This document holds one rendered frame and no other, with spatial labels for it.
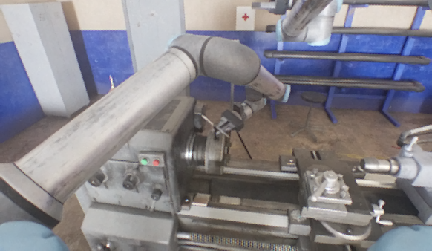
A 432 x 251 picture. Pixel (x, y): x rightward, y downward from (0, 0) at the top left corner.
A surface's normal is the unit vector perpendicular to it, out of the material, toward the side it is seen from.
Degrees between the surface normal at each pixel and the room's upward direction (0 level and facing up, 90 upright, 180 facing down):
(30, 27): 90
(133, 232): 32
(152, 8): 90
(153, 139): 45
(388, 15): 90
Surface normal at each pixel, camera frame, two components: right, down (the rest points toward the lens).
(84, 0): -0.15, 0.48
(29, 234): 0.07, -0.85
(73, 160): 0.66, -0.14
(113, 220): -0.08, -0.49
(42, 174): 0.51, -0.32
